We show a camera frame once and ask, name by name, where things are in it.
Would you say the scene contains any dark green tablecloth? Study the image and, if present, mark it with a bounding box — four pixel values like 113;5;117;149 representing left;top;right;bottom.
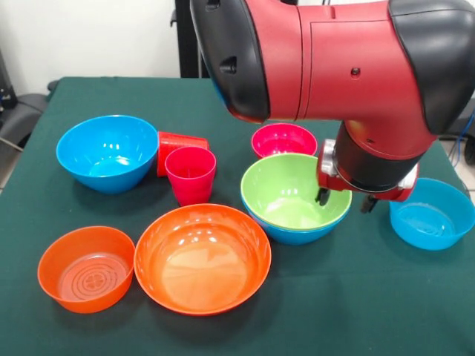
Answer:
0;76;475;356

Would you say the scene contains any blue cable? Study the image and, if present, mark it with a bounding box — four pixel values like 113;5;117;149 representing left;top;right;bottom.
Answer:
450;111;475;165

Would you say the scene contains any red plastic cup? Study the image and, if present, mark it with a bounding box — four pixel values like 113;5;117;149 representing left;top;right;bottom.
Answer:
156;131;210;179

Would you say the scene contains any large blue plastic bowl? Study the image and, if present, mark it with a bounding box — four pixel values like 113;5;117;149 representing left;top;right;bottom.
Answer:
240;196;352;246
56;114;160;195

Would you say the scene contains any small orange flat-bottomed bowl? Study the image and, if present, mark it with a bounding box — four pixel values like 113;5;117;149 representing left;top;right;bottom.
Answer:
37;225;136;314

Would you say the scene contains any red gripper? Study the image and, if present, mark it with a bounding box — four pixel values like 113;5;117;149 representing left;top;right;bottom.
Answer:
315;139;420;214

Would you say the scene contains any black stand base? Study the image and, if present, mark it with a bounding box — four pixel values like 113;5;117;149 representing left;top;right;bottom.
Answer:
439;107;475;140
0;92;49;144

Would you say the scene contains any pink plastic cup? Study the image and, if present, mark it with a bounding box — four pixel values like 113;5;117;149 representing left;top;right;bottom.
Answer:
164;146;217;207

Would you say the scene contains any green plastic bowl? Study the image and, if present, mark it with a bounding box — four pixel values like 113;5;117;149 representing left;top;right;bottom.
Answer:
240;153;353;231

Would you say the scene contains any large orange plastic bowl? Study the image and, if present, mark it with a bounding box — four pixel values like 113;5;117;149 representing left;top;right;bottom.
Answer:
133;203;272;317

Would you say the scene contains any pink plastic bowl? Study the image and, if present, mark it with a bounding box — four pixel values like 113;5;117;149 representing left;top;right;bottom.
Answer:
251;123;319;159

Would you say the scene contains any small blue flat-bottomed bowl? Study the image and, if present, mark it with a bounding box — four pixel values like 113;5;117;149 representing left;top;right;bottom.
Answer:
389;177;475;251

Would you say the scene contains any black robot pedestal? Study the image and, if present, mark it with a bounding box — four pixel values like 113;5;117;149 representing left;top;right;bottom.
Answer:
170;0;212;79

